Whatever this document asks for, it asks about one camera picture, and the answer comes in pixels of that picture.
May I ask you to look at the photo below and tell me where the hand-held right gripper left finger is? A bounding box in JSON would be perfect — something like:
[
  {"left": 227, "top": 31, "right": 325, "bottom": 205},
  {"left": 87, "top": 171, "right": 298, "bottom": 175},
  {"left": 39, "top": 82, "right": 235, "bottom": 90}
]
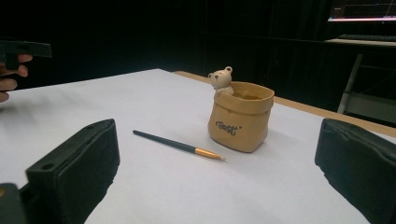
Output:
[{"left": 25, "top": 118, "right": 121, "bottom": 224}]

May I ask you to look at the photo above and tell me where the grey metal desk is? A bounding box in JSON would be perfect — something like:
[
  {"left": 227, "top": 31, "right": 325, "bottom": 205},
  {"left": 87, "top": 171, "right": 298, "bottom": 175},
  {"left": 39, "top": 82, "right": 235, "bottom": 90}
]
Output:
[{"left": 323, "top": 37, "right": 396, "bottom": 125}]

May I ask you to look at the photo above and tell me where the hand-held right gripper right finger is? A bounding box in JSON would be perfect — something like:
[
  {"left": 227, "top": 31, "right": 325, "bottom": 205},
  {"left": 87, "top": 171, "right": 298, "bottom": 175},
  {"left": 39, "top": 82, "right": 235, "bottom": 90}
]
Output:
[{"left": 314, "top": 118, "right": 396, "bottom": 224}]

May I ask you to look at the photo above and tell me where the tan bear pen holder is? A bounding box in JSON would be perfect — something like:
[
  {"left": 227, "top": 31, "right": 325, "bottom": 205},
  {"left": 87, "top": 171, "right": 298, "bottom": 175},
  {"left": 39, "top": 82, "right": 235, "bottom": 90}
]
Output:
[{"left": 207, "top": 65, "right": 276, "bottom": 154}]

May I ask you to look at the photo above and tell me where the computer monitor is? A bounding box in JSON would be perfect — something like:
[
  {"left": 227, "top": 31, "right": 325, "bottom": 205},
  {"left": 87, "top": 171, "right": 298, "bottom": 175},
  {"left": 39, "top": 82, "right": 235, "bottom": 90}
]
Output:
[{"left": 327, "top": 0, "right": 396, "bottom": 22}]

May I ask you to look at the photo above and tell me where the keyboard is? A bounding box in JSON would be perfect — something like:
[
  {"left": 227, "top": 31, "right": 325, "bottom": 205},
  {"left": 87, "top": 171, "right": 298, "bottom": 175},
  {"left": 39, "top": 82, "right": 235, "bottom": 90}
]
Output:
[{"left": 337, "top": 34, "right": 396, "bottom": 43}]

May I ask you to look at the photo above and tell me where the black pen with gold tip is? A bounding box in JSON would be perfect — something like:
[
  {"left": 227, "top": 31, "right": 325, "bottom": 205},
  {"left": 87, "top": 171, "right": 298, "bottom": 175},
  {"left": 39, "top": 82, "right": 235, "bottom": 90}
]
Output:
[{"left": 132, "top": 129, "right": 226, "bottom": 162}]

